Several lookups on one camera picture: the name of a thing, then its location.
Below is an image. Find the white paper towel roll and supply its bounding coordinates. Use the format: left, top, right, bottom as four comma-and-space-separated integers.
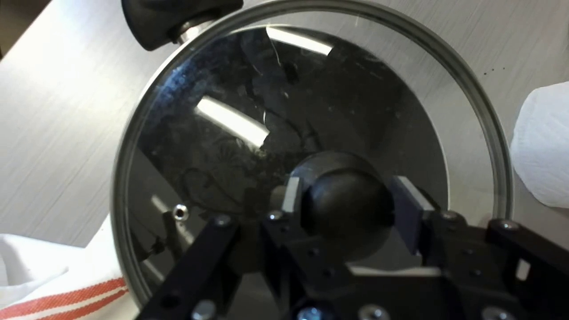
509, 79, 569, 209

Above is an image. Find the black cooking pot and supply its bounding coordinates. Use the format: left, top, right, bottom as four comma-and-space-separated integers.
120, 0, 245, 52

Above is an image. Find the glass lid with black knob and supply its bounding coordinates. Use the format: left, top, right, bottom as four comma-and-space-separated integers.
109, 0, 513, 320

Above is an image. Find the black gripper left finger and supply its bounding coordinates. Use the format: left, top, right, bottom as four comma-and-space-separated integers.
138, 175, 309, 320

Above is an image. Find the white red-striped towel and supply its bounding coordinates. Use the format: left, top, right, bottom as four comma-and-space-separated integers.
0, 214, 145, 320

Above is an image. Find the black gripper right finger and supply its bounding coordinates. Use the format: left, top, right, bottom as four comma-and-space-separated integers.
392, 173, 569, 320

